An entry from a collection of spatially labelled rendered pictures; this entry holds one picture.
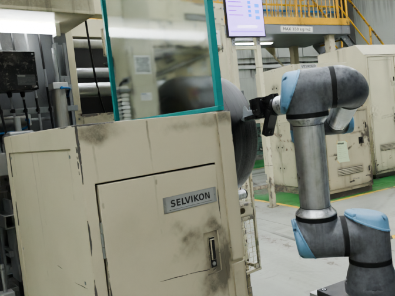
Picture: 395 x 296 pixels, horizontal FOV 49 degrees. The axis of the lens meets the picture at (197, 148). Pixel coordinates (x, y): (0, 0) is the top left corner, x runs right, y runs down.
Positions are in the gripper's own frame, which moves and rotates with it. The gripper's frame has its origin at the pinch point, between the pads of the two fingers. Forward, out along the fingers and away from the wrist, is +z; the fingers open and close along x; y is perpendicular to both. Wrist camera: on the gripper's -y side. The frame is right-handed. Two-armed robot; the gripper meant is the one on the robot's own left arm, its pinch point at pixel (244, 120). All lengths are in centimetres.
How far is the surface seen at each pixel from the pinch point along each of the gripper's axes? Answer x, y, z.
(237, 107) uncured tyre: 0.5, 6.0, 2.2
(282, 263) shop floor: -137, -113, 132
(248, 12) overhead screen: -296, 165, 268
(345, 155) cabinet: -410, -48, 243
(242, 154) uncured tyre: 1.7, -13.9, 3.1
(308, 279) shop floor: -122, -117, 93
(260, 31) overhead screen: -311, 140, 268
